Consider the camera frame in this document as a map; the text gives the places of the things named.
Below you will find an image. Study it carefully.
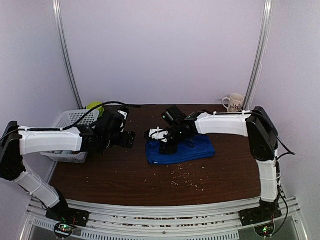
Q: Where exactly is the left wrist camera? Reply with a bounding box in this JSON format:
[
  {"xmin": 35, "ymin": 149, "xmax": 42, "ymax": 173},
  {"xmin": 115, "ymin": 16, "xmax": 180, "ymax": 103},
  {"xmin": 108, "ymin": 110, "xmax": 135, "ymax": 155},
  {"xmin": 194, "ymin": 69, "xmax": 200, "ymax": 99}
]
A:
[{"xmin": 117, "ymin": 107, "xmax": 130, "ymax": 122}]

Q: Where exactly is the right circuit board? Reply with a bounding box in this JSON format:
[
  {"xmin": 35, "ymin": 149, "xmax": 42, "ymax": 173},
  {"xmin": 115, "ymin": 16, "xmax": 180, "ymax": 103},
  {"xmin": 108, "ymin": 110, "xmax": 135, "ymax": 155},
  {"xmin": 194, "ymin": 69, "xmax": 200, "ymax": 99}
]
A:
[{"xmin": 254, "ymin": 222, "xmax": 275, "ymax": 238}]

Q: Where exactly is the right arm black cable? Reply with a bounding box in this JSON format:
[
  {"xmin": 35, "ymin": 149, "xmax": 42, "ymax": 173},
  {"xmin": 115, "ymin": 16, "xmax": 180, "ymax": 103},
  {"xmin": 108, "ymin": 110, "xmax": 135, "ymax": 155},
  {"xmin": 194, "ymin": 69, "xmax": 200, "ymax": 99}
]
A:
[{"xmin": 272, "ymin": 129, "xmax": 297, "ymax": 227}]

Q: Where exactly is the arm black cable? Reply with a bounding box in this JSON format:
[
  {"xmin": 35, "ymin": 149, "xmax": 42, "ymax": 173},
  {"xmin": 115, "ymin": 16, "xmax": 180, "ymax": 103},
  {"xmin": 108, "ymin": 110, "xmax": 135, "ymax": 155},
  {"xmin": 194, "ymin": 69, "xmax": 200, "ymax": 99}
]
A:
[
  {"xmin": 272, "ymin": 129, "xmax": 297, "ymax": 227},
  {"xmin": 24, "ymin": 100, "xmax": 142, "ymax": 132}
]

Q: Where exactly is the blue cloth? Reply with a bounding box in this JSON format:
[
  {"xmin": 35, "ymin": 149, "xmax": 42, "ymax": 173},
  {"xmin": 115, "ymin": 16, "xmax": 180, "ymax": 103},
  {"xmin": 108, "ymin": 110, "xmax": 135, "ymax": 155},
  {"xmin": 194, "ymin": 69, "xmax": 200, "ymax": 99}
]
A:
[{"xmin": 145, "ymin": 135, "xmax": 216, "ymax": 165}]

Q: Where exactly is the light blue folded towel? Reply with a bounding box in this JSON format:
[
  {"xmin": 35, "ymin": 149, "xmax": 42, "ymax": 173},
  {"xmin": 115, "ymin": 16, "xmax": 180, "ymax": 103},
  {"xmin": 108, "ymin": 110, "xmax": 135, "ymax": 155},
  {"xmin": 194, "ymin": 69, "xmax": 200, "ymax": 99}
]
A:
[{"xmin": 58, "ymin": 150, "xmax": 73, "ymax": 155}]

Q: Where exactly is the left aluminium corner post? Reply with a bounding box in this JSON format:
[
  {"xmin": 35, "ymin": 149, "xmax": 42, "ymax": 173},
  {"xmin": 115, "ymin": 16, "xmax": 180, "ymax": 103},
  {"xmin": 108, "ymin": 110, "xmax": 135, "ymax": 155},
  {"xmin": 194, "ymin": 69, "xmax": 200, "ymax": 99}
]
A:
[{"xmin": 52, "ymin": 0, "xmax": 83, "ymax": 109}]

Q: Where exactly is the right aluminium corner post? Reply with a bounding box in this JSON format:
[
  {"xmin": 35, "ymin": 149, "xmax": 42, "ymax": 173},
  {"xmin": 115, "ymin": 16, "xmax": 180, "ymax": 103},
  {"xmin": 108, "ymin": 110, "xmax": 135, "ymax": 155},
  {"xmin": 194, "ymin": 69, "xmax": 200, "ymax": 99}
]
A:
[{"xmin": 243, "ymin": 0, "xmax": 274, "ymax": 110}]

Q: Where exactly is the white plastic perforated basket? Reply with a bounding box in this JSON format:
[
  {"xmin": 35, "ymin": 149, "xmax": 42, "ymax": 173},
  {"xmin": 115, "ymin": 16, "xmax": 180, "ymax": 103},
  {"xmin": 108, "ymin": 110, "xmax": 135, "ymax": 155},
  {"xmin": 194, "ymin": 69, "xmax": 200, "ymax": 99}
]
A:
[{"xmin": 40, "ymin": 109, "xmax": 99, "ymax": 164}]

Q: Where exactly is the aluminium corner post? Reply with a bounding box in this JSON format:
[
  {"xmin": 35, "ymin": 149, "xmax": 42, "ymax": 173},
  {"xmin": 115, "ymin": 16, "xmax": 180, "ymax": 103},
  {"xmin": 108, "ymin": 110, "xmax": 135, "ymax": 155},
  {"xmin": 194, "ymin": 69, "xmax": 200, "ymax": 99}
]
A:
[
  {"xmin": 52, "ymin": 0, "xmax": 83, "ymax": 109},
  {"xmin": 243, "ymin": 0, "xmax": 274, "ymax": 110}
]

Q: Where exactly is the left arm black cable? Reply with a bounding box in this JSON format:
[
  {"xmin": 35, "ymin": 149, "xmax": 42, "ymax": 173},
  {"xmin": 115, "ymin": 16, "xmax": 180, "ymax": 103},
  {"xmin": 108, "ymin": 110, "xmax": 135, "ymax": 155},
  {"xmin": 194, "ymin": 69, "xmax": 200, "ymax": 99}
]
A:
[{"xmin": 24, "ymin": 100, "xmax": 142, "ymax": 132}]

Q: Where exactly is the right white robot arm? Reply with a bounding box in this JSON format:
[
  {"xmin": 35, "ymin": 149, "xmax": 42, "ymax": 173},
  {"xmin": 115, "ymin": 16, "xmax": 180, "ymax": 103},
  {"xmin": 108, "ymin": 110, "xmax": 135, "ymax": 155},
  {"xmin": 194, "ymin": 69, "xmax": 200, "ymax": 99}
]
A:
[{"xmin": 149, "ymin": 106, "xmax": 281, "ymax": 221}]

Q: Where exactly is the white printed mug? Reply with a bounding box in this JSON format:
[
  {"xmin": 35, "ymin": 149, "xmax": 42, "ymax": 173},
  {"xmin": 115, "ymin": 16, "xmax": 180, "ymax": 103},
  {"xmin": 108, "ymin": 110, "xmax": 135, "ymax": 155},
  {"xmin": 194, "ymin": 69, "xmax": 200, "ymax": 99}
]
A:
[{"xmin": 221, "ymin": 93, "xmax": 245, "ymax": 113}]

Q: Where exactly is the left circuit board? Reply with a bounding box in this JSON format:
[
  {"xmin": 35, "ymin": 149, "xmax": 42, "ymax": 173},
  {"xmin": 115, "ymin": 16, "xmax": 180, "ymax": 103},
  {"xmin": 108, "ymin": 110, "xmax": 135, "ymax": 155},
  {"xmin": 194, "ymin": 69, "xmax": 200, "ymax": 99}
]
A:
[{"xmin": 53, "ymin": 222, "xmax": 75, "ymax": 238}]

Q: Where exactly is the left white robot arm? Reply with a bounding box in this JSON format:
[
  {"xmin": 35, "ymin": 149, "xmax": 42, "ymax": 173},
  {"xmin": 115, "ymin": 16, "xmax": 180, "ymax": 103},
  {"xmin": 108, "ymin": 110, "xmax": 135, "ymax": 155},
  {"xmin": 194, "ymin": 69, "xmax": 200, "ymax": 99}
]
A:
[{"xmin": 0, "ymin": 107, "xmax": 136, "ymax": 222}]

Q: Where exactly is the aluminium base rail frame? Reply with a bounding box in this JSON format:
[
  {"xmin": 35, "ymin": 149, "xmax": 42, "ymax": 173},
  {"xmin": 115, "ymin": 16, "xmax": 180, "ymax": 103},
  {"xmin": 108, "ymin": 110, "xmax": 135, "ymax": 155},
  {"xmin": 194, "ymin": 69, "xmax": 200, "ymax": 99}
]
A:
[{"xmin": 18, "ymin": 197, "xmax": 311, "ymax": 240}]

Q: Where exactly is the lime green bowl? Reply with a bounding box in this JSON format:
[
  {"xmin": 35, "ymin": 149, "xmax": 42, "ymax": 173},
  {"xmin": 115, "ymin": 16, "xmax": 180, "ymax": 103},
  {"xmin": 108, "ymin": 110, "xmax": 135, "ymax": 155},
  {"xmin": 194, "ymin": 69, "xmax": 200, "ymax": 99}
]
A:
[{"xmin": 85, "ymin": 101, "xmax": 105, "ymax": 118}]

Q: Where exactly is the circuit board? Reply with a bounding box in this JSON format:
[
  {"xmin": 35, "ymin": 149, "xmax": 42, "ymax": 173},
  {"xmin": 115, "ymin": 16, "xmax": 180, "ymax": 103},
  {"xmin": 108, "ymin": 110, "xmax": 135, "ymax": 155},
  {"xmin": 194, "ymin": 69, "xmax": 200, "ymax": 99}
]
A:
[
  {"xmin": 254, "ymin": 222, "xmax": 275, "ymax": 238},
  {"xmin": 53, "ymin": 222, "xmax": 75, "ymax": 238}
]

